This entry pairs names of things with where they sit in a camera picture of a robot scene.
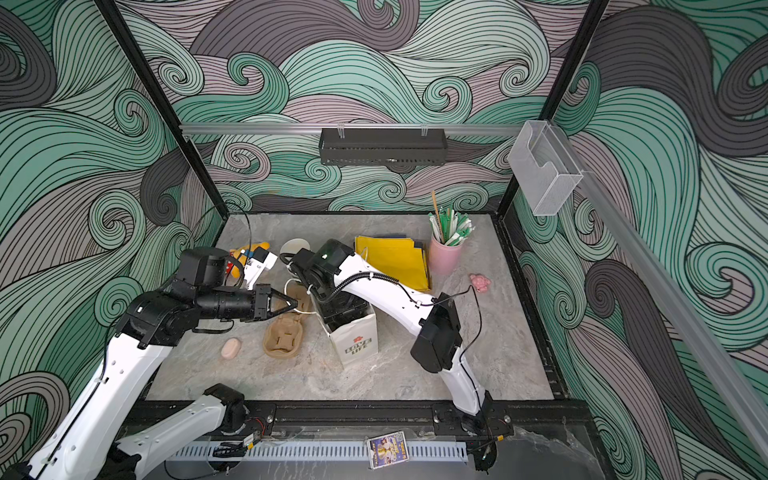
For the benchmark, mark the stack of pulp cup carriers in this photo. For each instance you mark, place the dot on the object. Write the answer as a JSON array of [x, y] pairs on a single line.
[[284, 335]]

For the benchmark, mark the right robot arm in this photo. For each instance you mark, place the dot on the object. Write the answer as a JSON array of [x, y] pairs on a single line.
[[433, 321]]

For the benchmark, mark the yellow napkin stack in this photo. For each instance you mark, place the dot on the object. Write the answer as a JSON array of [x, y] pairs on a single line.
[[398, 258]]

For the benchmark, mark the wrapped straws bundle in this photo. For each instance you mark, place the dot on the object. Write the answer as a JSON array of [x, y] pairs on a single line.
[[449, 227]]

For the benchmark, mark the white slotted cable duct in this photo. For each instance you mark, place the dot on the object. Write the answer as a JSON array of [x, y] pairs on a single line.
[[327, 451]]

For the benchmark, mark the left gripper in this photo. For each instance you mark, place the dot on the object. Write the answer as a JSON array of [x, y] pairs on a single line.
[[263, 302]]

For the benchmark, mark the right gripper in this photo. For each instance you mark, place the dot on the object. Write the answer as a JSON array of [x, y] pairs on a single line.
[[323, 294]]

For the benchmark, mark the small picture card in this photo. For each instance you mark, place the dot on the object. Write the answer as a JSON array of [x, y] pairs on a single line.
[[387, 449]]

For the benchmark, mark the white paper takeout bag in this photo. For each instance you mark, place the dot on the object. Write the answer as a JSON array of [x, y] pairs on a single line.
[[349, 322]]

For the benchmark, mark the clear acrylic wall holder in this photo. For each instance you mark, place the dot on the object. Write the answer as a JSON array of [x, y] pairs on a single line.
[[544, 163]]

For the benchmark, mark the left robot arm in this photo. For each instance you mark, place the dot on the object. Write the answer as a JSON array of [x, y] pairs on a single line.
[[85, 446]]

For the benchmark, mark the yellow bear plush toy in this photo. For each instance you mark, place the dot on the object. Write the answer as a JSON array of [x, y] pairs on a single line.
[[243, 254]]

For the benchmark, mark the stack of paper cups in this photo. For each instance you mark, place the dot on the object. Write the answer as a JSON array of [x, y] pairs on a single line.
[[294, 245]]

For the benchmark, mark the small pink toy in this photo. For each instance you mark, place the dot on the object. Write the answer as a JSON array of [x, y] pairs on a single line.
[[480, 282]]

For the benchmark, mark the pink straw holder cup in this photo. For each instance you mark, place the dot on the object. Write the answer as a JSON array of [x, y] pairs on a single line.
[[443, 259]]

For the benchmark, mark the black wall shelf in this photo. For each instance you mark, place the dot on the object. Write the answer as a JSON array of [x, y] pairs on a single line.
[[344, 146]]

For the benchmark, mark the pink oval soap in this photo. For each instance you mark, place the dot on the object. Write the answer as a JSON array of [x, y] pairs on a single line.
[[231, 348]]

